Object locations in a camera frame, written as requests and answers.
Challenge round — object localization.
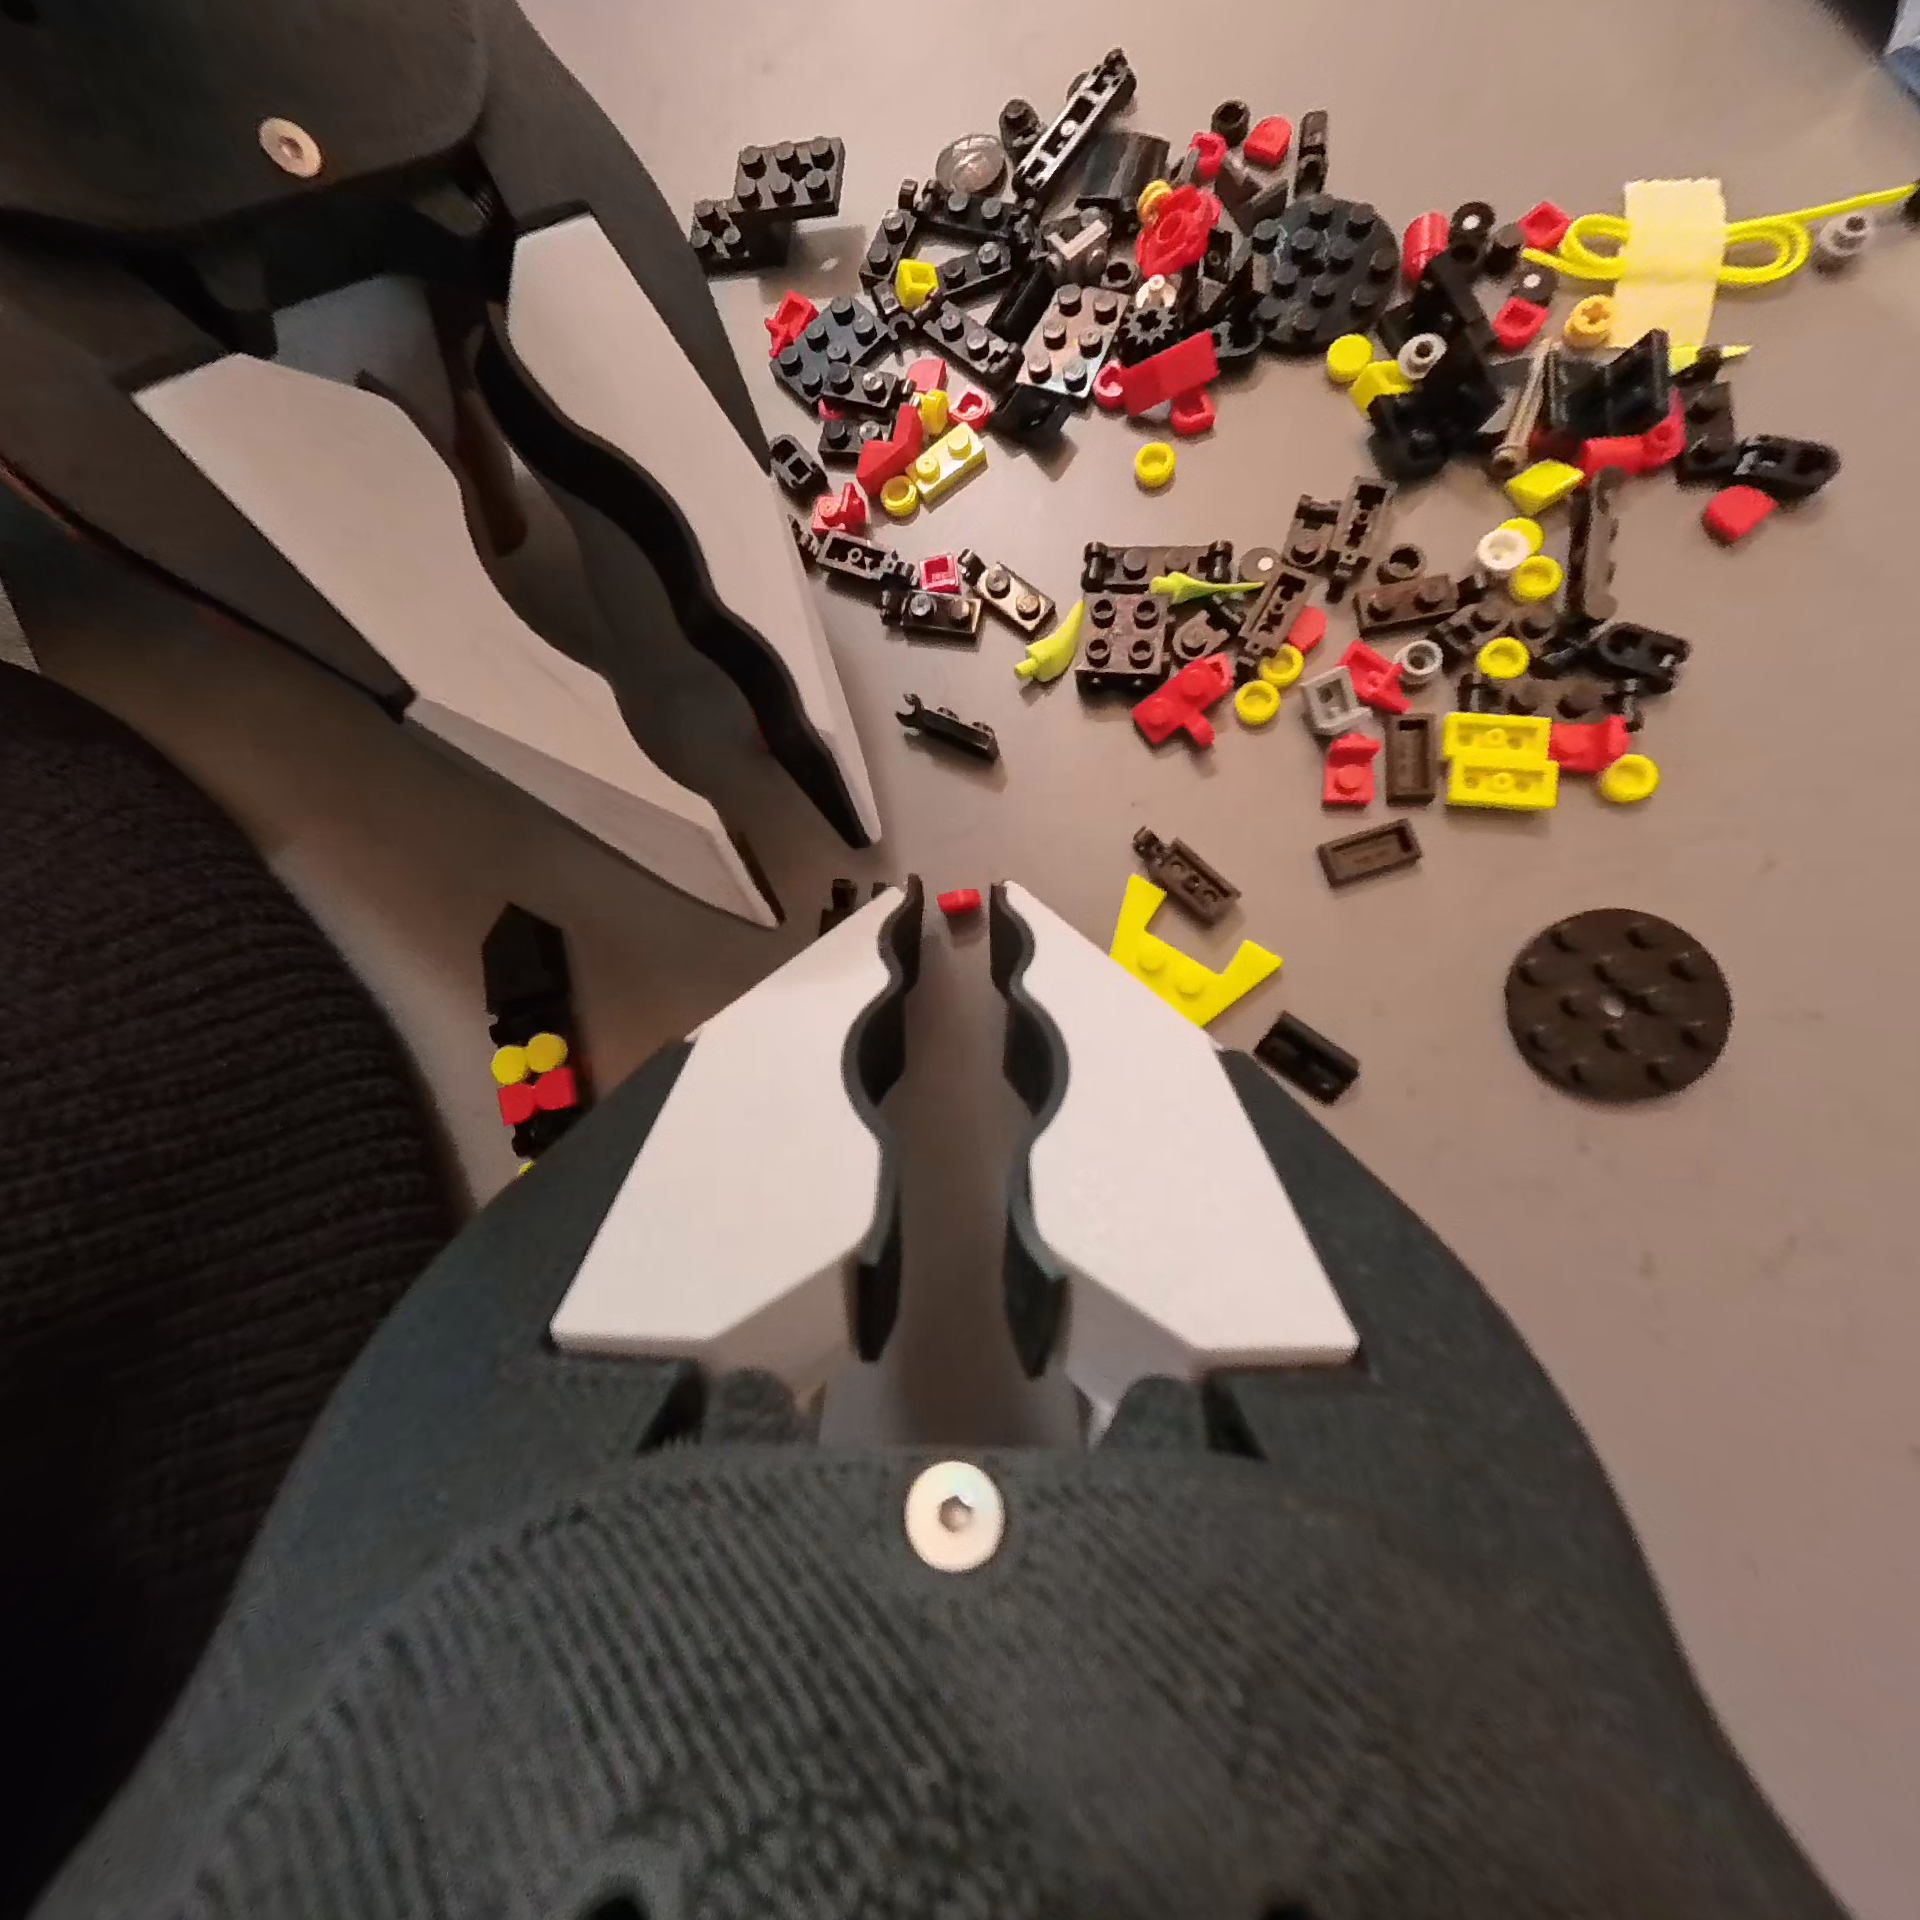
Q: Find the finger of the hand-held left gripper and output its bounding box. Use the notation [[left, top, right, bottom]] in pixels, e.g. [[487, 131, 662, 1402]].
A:
[[132, 315, 784, 927], [476, 204, 886, 852]]

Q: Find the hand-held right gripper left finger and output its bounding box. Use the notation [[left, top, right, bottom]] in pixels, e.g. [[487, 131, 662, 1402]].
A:
[[549, 877, 922, 1412]]

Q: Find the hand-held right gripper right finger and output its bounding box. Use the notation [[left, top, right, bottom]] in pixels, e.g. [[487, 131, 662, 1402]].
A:
[[984, 880, 1360, 1432]]

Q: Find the pile of lego pieces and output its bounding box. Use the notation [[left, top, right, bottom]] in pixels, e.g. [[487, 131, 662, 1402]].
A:
[[686, 45, 1842, 821]]

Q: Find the small black lego tile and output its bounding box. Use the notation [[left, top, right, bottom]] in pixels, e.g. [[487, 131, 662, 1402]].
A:
[[1252, 1012, 1363, 1107]]

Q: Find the long black lego assembly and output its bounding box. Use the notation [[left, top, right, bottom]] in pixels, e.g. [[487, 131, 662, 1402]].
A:
[[479, 902, 593, 1180]]

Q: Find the yellow lego wedge plate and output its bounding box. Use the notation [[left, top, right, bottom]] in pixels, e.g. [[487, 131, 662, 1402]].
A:
[[1109, 875, 1282, 1030]]

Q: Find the black lego clip plate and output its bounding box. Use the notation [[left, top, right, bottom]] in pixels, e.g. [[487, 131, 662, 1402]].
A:
[[1130, 827, 1242, 921]]

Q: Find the black lego bar holder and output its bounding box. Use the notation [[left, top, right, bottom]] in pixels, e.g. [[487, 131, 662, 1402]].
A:
[[894, 694, 1003, 764]]

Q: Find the round black lego plate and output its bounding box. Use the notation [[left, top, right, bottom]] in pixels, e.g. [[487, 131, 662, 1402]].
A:
[[1502, 902, 1734, 1107]]

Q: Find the person's black sweater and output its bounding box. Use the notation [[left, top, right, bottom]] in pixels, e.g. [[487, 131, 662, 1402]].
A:
[[0, 661, 497, 1920]]

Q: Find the neon yellow lego string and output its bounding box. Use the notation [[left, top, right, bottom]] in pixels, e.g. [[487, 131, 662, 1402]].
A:
[[1517, 177, 1920, 351]]

